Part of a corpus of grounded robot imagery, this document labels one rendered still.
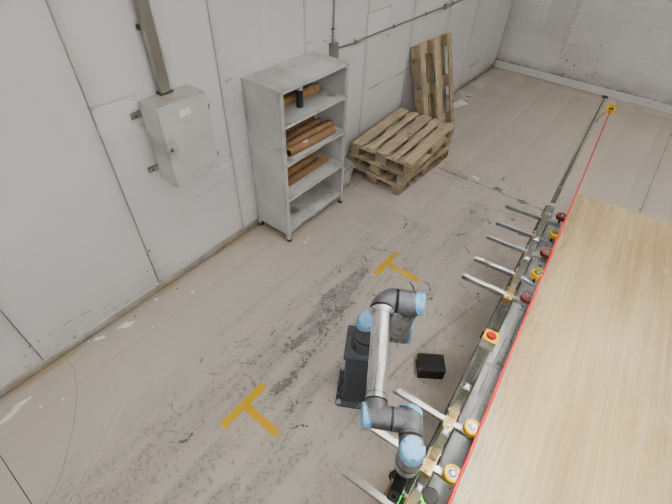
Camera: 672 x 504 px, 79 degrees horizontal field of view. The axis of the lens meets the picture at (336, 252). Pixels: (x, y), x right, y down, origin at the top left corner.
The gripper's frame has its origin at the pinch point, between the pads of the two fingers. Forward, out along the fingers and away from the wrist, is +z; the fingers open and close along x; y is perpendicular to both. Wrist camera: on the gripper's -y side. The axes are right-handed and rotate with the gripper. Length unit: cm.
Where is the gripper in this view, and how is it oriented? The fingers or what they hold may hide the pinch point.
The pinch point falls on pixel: (396, 487)
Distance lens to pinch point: 194.2
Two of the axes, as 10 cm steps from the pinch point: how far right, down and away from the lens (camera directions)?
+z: -0.3, 7.2, 7.0
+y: 5.5, -5.7, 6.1
